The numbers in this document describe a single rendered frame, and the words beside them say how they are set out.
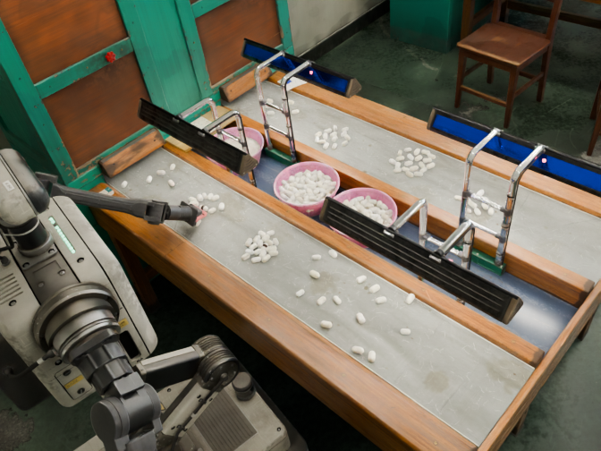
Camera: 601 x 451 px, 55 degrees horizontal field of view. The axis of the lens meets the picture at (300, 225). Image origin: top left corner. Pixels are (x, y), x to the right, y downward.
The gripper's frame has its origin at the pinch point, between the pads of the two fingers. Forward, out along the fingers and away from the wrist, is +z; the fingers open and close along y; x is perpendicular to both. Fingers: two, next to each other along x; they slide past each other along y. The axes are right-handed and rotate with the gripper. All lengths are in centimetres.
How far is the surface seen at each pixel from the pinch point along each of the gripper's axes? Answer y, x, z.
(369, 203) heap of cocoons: -47, -27, 35
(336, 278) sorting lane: -61, -4, 8
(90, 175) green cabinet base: 53, 7, -17
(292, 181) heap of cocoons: -12.5, -22.0, 29.5
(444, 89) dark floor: 36, -91, 223
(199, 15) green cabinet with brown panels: 53, -71, 13
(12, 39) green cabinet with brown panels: 54, -39, -60
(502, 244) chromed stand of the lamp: -99, -35, 33
